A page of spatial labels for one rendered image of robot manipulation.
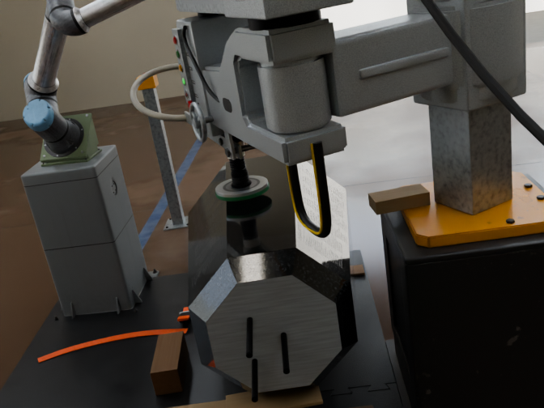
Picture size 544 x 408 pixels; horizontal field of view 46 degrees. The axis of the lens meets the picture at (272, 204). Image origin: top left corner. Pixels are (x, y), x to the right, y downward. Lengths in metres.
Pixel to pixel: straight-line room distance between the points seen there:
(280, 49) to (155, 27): 7.74
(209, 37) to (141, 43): 7.17
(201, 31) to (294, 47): 0.66
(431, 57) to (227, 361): 1.17
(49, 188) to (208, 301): 1.55
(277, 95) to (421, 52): 0.47
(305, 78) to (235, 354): 0.96
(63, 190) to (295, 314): 1.71
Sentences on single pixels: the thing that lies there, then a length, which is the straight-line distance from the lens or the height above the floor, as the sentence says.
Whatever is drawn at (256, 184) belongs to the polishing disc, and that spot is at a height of 0.86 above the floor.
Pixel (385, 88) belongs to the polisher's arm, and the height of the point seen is 1.29.
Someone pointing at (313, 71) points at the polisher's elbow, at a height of 1.39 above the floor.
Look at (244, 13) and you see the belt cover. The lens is 1.72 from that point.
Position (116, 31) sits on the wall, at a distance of 9.55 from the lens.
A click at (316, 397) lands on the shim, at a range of 2.35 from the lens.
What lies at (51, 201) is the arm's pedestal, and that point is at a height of 0.70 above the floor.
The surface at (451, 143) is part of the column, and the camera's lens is 2.22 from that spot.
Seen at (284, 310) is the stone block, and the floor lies 0.63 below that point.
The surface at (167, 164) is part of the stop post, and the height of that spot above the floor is 0.46.
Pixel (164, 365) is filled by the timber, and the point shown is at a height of 0.14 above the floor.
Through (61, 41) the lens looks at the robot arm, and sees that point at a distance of 3.19.
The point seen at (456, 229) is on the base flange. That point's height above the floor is 0.78.
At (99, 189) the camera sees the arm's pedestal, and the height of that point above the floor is 0.72.
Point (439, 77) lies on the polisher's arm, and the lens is 2.03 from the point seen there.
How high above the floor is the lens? 1.70
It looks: 21 degrees down
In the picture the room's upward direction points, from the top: 9 degrees counter-clockwise
